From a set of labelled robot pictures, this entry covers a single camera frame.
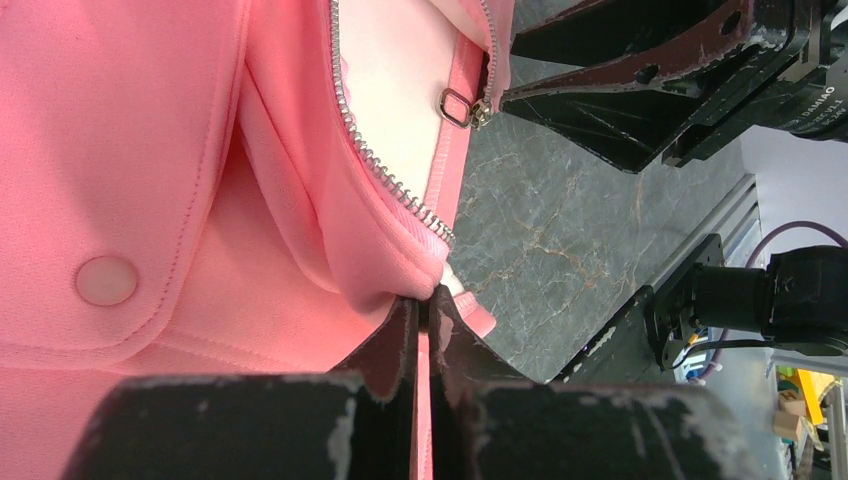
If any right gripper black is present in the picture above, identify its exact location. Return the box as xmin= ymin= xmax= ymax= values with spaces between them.
xmin=502 ymin=1 xmax=847 ymax=173

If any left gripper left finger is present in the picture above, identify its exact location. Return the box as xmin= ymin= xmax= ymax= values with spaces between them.
xmin=63 ymin=298 xmax=419 ymax=479

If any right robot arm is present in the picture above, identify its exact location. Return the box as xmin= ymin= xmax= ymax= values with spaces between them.
xmin=501 ymin=0 xmax=847 ymax=370

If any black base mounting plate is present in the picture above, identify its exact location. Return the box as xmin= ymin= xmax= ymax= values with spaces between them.
xmin=554 ymin=233 xmax=724 ymax=384

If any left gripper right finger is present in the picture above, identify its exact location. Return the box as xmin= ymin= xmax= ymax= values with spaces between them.
xmin=429 ymin=286 xmax=763 ymax=479

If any pink zip-up jacket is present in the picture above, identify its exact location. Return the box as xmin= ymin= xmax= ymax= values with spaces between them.
xmin=1 ymin=1 xmax=514 ymax=479

